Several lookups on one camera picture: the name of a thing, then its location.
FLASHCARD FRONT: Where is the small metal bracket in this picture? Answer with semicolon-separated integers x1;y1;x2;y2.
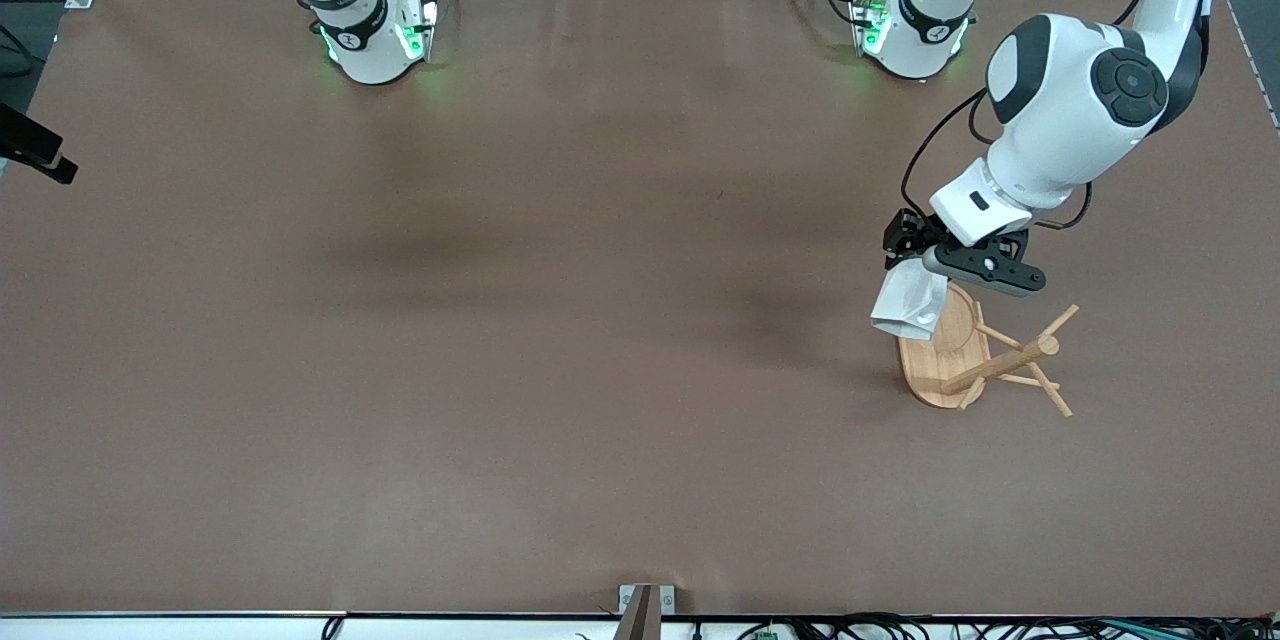
618;584;677;616

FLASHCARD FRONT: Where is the brown upright post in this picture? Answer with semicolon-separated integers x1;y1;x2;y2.
612;586;663;640

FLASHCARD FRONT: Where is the brown table cover mat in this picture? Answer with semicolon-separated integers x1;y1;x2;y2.
0;0;1280;618

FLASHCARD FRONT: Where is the wooden cup rack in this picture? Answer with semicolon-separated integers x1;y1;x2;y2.
897;282;1081;419

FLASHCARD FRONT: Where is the white faceted cup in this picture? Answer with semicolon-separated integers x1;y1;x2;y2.
869;260;950;342

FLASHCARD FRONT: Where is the teal cable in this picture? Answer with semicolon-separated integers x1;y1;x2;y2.
1095;618;1191;640

